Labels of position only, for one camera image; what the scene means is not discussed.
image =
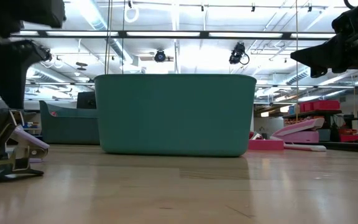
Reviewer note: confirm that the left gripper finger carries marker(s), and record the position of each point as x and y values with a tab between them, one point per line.
5	71

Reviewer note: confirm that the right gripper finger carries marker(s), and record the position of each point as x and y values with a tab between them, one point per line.
315	53

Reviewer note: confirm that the lavender staple remover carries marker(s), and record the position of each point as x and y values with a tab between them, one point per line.
30	137

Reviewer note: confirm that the pink stapler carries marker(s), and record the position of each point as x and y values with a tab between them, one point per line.
300	137

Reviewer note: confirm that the black ceiling track lights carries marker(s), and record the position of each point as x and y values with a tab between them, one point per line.
48	56

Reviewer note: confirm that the dark shelf with red bins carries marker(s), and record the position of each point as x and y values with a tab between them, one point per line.
319	105

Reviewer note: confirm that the black ceiling disc fixture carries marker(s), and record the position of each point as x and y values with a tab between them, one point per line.
81	64

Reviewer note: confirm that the black box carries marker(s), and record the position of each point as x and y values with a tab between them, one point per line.
85	100

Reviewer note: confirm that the blue-grey plastic bin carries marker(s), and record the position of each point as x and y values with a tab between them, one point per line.
70	127

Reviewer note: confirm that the red storage bins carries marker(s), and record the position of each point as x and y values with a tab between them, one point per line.
351	137

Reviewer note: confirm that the teal plastic bin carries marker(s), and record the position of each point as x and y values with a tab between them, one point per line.
172	115

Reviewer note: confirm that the black hanging camera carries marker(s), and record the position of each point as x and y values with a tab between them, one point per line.
237	53

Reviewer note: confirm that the black overhead camera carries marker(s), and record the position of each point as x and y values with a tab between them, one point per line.
159	56

